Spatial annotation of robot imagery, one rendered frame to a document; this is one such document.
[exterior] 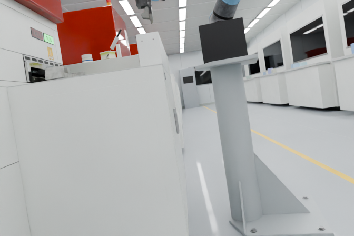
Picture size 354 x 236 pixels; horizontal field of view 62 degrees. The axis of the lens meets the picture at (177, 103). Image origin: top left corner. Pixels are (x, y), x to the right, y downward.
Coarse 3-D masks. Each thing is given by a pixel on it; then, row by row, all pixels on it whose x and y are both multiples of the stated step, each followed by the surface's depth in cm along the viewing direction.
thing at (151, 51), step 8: (152, 32) 121; (136, 40) 121; (144, 40) 121; (152, 40) 121; (160, 40) 131; (144, 48) 121; (152, 48) 121; (160, 48) 121; (144, 56) 121; (152, 56) 121; (160, 56) 121; (144, 64) 121; (152, 64) 121; (168, 72) 174
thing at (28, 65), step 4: (24, 64) 132; (28, 64) 134; (32, 64) 137; (36, 64) 141; (40, 64) 145; (28, 68) 133; (36, 68) 143; (40, 68) 145; (44, 68) 149; (28, 72) 133; (28, 76) 132; (32, 76) 135; (28, 80) 132; (32, 80) 135; (36, 80) 139; (40, 80) 143; (44, 80) 147; (48, 80) 152
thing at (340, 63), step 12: (348, 0) 436; (348, 12) 441; (348, 24) 446; (348, 36) 450; (348, 48) 455; (336, 60) 449; (348, 60) 422; (336, 72) 459; (348, 72) 427; (348, 84) 431; (348, 96) 436; (348, 108) 440
